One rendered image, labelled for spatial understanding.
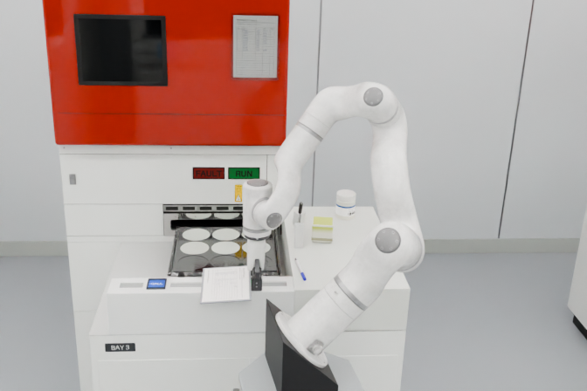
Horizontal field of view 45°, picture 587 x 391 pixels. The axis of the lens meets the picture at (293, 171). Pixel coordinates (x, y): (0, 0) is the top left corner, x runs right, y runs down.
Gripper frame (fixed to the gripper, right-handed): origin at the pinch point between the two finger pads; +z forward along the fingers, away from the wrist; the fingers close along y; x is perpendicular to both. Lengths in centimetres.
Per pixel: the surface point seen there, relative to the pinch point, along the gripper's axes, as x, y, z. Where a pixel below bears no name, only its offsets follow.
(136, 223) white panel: -44, -58, 8
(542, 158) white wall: 180, -206, 33
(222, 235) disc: -11.2, -46.4, 7.4
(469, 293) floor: 126, -155, 97
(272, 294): 4.9, 4.9, 2.2
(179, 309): -22.7, 4.9, 6.9
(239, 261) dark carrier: -4.9, -26.0, 7.4
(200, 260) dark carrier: -18.2, -26.8, 7.4
